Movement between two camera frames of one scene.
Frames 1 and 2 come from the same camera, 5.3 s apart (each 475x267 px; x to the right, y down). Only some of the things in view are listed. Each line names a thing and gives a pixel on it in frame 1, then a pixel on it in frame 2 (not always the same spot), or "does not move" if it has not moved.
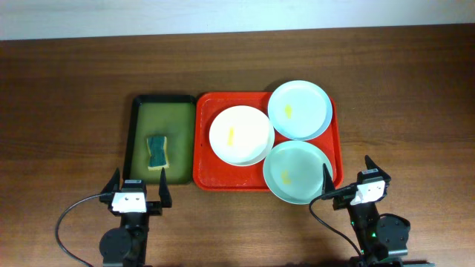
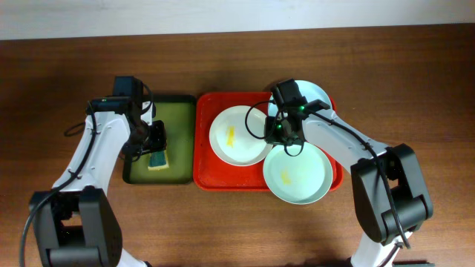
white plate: (242, 136) does not move
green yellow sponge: (157, 148) does not move
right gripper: (382, 177) to (268, 125)
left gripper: (155, 209) to (156, 139)
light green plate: (293, 171) does not move
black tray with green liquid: (162, 133) does not move
